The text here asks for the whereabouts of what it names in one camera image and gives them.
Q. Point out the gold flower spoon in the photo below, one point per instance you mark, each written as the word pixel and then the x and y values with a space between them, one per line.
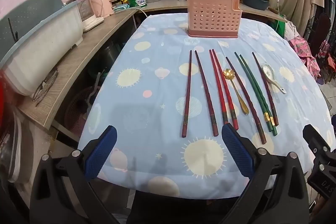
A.
pixel 227 73

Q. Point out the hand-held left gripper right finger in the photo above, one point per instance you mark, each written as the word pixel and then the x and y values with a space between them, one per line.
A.
pixel 237 151

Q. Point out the teal packet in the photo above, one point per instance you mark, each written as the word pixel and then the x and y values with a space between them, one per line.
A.
pixel 120 7

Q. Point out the white tub blue rim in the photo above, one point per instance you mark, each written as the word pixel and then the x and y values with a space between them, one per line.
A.
pixel 39 56

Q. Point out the grey-blue plastic lid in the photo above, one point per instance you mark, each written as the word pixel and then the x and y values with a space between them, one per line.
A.
pixel 29 11

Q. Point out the red chopstick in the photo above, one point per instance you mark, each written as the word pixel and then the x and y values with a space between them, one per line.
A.
pixel 222 82
pixel 217 82

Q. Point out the eyeglasses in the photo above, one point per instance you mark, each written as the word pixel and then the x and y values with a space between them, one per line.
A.
pixel 39 92

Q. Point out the pink perforated utensil basket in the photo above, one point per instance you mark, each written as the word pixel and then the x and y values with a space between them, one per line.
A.
pixel 212 16

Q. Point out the white appliance clear lid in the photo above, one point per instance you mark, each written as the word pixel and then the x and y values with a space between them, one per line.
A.
pixel 92 22

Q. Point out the red woven basket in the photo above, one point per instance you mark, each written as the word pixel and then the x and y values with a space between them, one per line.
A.
pixel 76 113

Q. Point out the pink printed cloth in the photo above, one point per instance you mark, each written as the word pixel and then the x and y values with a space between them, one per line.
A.
pixel 302 50

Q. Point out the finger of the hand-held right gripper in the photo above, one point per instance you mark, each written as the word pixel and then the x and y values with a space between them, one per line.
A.
pixel 316 140

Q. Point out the blue planet print tablecloth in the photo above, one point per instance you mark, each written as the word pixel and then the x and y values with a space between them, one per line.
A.
pixel 157 108

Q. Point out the white ceramic spoon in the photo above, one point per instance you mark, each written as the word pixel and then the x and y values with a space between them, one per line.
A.
pixel 267 69

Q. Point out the twisted dark brown chopstick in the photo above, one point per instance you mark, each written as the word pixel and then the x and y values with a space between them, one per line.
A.
pixel 244 96
pixel 265 87

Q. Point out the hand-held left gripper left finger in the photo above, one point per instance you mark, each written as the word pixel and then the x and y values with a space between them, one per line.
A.
pixel 101 153

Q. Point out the plain dark brown chopstick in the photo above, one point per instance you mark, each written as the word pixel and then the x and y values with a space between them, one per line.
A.
pixel 187 92
pixel 205 92

